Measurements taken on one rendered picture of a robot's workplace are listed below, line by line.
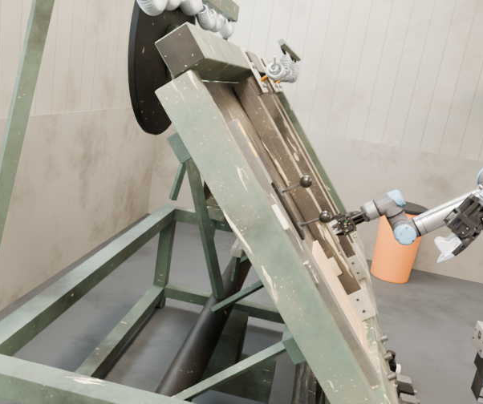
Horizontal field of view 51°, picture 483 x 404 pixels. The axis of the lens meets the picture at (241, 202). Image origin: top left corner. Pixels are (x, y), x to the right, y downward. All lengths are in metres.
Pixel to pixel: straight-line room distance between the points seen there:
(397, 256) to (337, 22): 2.47
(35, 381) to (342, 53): 4.61
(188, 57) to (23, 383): 1.09
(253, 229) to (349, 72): 4.39
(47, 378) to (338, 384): 0.88
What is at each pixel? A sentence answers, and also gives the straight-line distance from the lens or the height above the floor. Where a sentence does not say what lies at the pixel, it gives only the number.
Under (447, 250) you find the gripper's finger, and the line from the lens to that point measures 1.54.
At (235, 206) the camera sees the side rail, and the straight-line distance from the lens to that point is 1.29.
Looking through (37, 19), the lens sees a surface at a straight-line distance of 1.46.
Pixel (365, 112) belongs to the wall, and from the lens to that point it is 5.59.
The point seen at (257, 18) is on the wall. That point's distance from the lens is 5.69.
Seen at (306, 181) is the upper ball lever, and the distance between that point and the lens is 1.46.
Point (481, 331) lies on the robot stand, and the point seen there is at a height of 0.98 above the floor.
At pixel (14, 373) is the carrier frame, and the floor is 0.79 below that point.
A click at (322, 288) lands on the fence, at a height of 1.18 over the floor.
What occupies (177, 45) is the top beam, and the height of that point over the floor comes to 1.82.
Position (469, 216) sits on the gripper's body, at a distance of 1.53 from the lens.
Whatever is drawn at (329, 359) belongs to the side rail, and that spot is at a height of 1.09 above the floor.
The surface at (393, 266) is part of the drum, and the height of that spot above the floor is 0.17.
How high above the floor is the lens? 1.78
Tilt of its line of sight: 14 degrees down
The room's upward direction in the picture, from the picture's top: 9 degrees clockwise
